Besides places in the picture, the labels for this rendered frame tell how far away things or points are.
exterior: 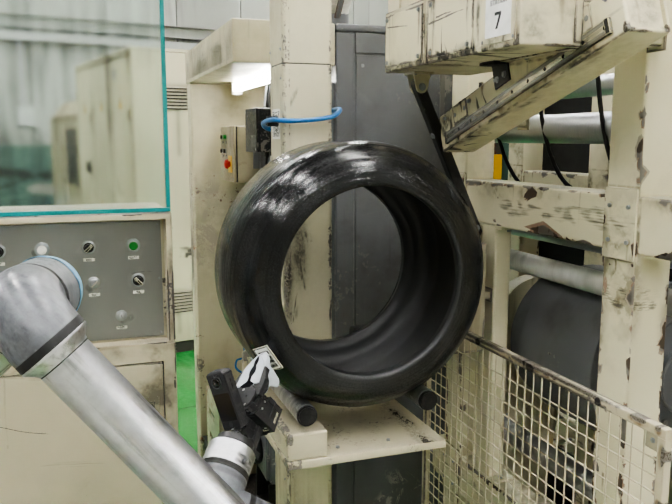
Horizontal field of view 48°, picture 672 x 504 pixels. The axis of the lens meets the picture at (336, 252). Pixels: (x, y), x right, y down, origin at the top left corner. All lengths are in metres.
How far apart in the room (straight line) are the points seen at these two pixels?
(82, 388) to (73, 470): 1.17
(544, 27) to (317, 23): 0.66
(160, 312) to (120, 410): 1.10
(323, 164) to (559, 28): 0.51
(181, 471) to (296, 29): 1.12
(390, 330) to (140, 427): 0.90
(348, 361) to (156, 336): 0.65
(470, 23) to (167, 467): 0.99
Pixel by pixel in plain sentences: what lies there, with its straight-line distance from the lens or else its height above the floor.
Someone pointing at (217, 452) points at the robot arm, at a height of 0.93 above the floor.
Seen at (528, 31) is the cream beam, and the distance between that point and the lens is 1.42.
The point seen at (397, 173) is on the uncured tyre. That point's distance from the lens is 1.54.
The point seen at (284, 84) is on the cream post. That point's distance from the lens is 1.87.
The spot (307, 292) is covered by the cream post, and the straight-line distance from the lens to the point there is 1.92.
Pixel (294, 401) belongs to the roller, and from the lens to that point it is 1.63.
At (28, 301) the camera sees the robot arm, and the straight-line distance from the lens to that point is 1.14.
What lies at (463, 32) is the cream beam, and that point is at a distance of 1.58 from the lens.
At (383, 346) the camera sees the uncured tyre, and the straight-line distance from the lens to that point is 1.88.
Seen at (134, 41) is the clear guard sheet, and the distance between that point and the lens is 2.16.
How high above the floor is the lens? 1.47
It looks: 9 degrees down
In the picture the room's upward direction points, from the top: straight up
